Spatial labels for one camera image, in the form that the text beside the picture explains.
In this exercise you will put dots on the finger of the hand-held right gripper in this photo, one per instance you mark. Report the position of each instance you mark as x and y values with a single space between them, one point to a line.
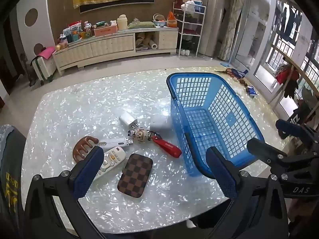
264 149
287 128

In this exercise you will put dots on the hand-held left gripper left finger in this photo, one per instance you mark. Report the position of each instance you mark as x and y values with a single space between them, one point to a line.
87 171

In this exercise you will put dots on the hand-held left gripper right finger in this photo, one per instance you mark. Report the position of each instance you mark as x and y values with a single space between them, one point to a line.
221 174

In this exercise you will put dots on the brown wooden massage comb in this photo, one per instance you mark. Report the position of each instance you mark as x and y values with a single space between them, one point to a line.
82 147

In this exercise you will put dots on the white remote control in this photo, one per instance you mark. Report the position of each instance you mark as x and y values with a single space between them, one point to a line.
113 158

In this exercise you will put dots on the white stick-shaped device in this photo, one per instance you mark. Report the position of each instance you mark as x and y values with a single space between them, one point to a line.
116 143

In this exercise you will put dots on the brown checkered wallet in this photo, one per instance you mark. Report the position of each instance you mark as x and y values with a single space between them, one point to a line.
134 176

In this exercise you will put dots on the white charger plug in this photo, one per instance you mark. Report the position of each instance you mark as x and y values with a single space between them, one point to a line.
125 119

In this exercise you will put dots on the white rounded case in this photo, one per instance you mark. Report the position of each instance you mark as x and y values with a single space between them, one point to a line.
159 124

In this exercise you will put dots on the blue plastic basket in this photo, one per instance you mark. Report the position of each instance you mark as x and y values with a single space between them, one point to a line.
194 74

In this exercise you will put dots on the dark hanging garment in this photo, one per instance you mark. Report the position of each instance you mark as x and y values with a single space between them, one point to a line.
290 89

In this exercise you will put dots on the blue packet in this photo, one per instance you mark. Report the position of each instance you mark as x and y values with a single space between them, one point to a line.
252 91

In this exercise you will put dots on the red hanging garment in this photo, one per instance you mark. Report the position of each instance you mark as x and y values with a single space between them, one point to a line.
286 76

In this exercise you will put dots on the clothes drying rack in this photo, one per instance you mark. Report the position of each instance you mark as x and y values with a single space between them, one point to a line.
302 67

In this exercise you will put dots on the blue cloth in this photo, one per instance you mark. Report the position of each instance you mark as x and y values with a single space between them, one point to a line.
238 73

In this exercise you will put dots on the dark clothes on line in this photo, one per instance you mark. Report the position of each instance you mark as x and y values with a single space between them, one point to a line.
289 22

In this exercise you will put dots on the patterned curtain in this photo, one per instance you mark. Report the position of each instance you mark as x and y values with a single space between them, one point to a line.
233 25

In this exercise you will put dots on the white shoe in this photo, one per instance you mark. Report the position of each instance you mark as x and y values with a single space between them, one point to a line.
187 52
182 52

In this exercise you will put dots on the dark wooden door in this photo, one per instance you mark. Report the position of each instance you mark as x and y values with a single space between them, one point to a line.
10 74

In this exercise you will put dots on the pink pad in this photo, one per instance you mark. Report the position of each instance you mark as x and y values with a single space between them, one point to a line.
46 52

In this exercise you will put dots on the cream TV cabinet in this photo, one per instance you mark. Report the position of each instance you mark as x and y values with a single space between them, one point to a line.
112 46

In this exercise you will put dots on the standing air conditioner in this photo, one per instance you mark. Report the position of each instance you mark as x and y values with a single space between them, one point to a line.
211 17

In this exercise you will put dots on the clutter of bottles and boxes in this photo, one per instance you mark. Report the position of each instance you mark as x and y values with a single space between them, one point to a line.
74 33

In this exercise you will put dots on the pink box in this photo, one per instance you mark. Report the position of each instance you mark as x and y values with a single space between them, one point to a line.
106 31

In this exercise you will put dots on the white metal shelf rack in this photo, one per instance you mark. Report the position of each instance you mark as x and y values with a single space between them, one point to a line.
190 24

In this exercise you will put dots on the paper towel roll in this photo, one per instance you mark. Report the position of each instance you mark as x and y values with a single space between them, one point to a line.
154 45

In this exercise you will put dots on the cream jar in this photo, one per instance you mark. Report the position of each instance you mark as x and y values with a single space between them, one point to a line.
122 23

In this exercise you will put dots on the white plastic bag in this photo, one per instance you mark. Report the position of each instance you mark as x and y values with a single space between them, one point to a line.
190 6

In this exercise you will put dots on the green cushion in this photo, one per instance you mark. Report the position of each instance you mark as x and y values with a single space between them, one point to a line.
140 25

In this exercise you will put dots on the orange bag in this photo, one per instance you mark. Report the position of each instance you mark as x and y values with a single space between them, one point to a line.
171 20

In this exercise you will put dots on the pale bowl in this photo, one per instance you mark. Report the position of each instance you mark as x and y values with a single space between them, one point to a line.
159 23

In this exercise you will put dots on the cardboard box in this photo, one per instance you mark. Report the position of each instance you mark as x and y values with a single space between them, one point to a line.
180 1

